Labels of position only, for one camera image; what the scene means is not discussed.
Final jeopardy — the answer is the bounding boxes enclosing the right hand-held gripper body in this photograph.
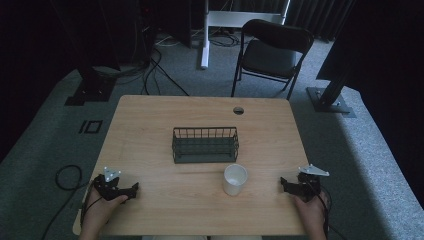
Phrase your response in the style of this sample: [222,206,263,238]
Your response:
[292,163,331,203]

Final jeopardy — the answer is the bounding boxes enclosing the person's left hand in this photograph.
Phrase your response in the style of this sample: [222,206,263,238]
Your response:
[80,187,129,228]

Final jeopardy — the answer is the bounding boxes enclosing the black stand base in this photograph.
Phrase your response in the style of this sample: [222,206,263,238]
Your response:
[63,64,118,107]
[306,64,357,119]

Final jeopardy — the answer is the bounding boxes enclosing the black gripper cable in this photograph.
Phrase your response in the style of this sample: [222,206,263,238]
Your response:
[41,164,103,240]
[313,184,348,240]

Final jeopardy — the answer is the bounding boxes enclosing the black floor socket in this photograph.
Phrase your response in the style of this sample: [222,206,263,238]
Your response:
[78,119,104,135]

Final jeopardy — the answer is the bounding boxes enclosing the person's right hand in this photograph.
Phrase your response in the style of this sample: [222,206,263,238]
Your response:
[293,195,329,227]

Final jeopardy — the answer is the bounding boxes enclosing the white cup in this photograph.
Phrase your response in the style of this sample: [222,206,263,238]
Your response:
[222,163,249,197]

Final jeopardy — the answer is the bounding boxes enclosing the black floor cables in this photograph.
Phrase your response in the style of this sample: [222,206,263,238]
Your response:
[141,31,241,98]

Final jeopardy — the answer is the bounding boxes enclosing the white desk frame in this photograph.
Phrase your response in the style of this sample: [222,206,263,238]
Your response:
[199,0,292,71]

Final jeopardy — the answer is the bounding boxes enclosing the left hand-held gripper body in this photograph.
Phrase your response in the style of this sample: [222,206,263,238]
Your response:
[93,166,130,202]

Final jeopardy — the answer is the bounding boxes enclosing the dark curtain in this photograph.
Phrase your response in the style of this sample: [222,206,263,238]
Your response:
[285,0,356,42]

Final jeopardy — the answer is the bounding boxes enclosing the black wire basket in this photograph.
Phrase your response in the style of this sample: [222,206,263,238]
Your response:
[171,126,240,165]

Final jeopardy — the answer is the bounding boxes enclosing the black folding chair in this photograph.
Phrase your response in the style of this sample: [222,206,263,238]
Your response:
[230,18,315,101]

